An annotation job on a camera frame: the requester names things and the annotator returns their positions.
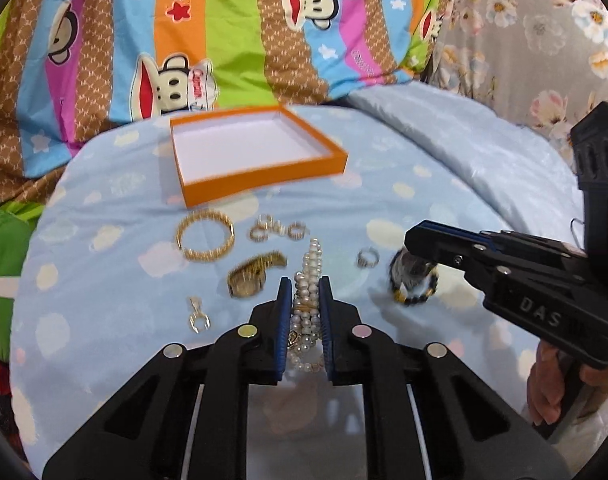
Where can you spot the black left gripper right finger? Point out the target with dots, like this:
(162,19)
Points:
(427,415)

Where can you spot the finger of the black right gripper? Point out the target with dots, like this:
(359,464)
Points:
(433,238)
(526,278)

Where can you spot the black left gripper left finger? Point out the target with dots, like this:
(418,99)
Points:
(184,414)

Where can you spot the silver wrist watch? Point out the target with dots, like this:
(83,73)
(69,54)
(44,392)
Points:
(408,270)

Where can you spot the gold hoop pendant earring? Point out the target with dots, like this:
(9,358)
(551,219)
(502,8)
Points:
(199,321)

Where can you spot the gold wrist watch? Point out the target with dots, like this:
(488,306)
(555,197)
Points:
(249,277)

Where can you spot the gold chain bangle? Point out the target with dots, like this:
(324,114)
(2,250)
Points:
(205,235)

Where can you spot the right hand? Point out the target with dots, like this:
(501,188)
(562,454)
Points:
(545,387)

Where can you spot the pale blue pillow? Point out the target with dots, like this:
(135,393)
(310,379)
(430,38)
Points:
(511,167)

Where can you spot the light blue planet blanket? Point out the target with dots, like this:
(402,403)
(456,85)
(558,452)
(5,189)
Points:
(103,286)

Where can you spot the gold hoop earring right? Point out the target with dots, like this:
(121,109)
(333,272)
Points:
(297,231)

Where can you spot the grey floral bedsheet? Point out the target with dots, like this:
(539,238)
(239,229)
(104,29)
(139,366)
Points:
(537,63)

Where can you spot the pearl stud earring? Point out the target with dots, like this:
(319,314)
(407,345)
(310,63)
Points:
(278,228)

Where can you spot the gold hoop earring left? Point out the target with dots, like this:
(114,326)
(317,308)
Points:
(258,234)

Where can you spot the gold hoop earring upper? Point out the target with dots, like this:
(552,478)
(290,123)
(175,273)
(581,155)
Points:
(265,221)

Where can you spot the green cushion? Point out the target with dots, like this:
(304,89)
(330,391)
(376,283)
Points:
(17,224)

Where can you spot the orange cardboard box tray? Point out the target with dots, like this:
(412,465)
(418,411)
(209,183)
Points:
(222,153)

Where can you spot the colourful striped monkey quilt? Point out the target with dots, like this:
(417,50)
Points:
(71,69)

